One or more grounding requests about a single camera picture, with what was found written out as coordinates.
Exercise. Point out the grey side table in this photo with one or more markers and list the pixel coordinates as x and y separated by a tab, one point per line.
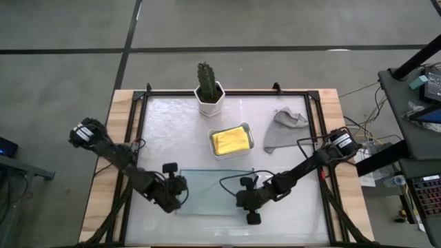
20	165

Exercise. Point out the blue-lit black device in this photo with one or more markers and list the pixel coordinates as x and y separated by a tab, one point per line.
7	148

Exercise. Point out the pale teal microfiber towel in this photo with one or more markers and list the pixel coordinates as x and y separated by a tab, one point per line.
206	193

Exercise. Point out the green cactus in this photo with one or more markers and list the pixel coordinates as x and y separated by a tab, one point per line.
206	81

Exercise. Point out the black slanted post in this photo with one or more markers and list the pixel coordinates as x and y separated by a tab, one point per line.
417	58

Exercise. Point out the grey microfiber towel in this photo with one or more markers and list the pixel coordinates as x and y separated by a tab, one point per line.
286	132

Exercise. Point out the grey cart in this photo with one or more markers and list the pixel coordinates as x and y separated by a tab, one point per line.
396	100

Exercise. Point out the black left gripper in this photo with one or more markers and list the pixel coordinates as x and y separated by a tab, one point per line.
165	193

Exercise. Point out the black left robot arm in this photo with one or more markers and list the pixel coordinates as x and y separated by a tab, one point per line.
113	155

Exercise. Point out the yellow microfiber towel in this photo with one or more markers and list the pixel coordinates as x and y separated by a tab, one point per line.
231	140

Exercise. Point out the clear plastic bag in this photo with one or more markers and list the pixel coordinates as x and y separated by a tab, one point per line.
413	110

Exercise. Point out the keyboard with colourful keys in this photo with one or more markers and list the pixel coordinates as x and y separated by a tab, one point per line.
429	196

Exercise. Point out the small teal box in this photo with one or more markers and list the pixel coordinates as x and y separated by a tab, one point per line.
418	82

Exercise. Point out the black crossbar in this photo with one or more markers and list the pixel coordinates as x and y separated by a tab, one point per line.
379	160

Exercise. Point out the white papers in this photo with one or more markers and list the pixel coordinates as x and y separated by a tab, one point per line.
367	179

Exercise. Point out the white hexagonal plant pot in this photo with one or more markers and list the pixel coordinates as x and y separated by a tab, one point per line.
210	108

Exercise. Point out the black screen device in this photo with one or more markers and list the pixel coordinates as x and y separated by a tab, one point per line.
434	86

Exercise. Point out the clear plastic bottle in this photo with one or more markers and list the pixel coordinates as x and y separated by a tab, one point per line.
396	180

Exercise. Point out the black aluminium station frame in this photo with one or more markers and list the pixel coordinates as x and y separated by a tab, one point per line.
258	92

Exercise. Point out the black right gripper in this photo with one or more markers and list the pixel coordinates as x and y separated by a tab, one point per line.
253	199

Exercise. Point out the white plastic bin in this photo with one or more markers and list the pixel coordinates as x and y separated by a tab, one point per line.
231	157

